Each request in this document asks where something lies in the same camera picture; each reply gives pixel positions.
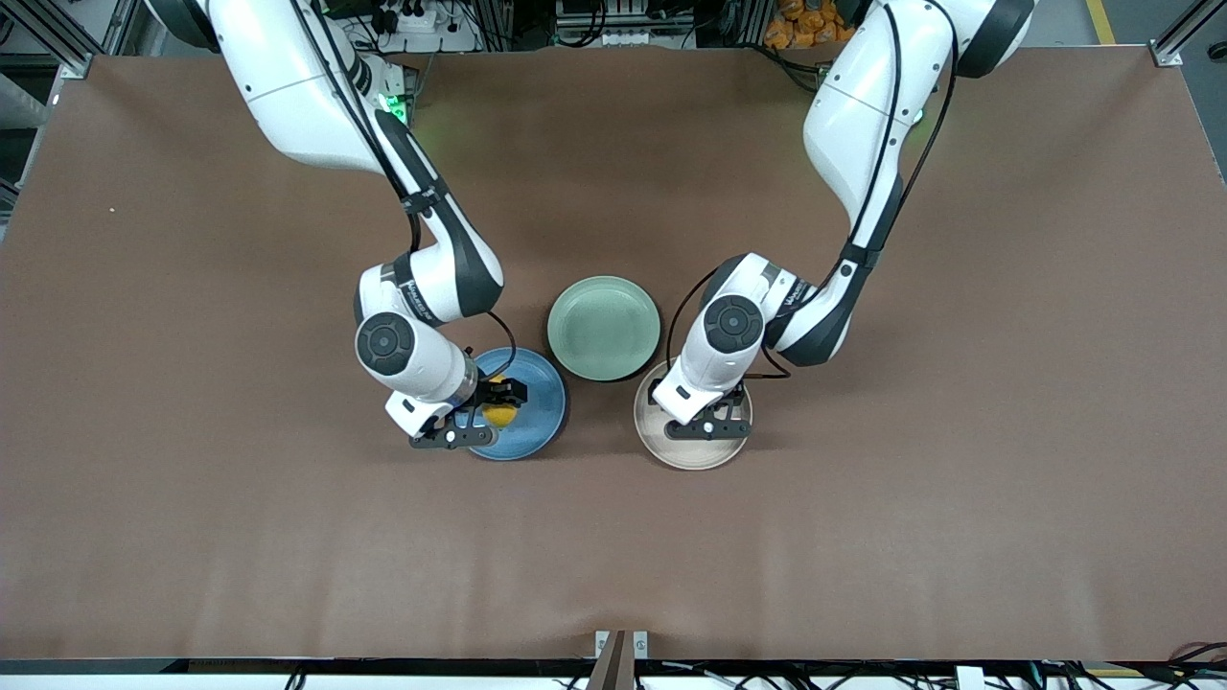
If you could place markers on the aluminium frame corner bracket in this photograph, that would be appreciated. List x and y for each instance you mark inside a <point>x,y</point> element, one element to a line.
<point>1165,56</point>
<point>77,67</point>

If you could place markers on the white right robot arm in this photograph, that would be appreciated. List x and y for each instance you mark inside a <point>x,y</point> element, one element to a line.
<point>288,86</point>

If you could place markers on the beige plate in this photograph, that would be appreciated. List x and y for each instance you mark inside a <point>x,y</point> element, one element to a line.
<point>690,455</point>

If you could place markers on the orange snack packets pile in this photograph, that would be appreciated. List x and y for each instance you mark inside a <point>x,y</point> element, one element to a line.
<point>805,24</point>

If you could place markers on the white paper tag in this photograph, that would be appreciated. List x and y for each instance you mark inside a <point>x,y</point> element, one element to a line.
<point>970,678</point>

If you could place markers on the blue plate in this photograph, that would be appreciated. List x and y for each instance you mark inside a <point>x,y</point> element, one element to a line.
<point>537,426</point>

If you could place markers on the white power strip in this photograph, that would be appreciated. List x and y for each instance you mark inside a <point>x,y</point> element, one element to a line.
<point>431,24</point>

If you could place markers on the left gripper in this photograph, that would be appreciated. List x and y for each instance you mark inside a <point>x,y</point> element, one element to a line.
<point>736,396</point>

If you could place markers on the green plate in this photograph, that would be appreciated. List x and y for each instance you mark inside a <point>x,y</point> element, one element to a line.
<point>604,328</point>

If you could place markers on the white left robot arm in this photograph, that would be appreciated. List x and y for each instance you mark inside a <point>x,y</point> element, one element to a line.
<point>863,115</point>

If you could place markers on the yellow lemon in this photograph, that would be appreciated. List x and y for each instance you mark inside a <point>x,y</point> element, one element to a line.
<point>500,416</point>

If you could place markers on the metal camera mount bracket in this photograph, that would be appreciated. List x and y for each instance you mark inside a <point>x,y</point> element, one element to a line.
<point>621,661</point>

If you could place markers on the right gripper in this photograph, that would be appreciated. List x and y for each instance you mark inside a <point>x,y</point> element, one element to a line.
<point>491,394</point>

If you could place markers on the brown table cover mat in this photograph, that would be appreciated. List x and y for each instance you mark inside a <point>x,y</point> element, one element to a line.
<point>288,537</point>

